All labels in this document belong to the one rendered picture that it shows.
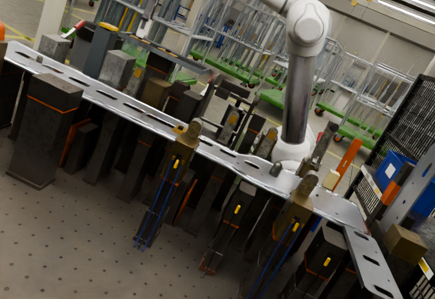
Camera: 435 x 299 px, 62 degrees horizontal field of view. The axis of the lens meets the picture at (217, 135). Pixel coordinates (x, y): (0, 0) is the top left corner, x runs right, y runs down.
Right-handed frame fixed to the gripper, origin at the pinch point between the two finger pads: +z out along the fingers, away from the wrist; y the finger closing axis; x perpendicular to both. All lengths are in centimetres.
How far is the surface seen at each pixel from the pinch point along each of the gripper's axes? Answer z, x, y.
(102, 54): 15.4, -12.0, 0.6
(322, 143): 7, 74, 37
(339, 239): 22, 76, 72
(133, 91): 18.6, 6.6, 23.7
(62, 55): 19.8, -23.9, 10.4
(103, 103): 20.2, 0.8, 42.7
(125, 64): 10.8, 0.5, 22.3
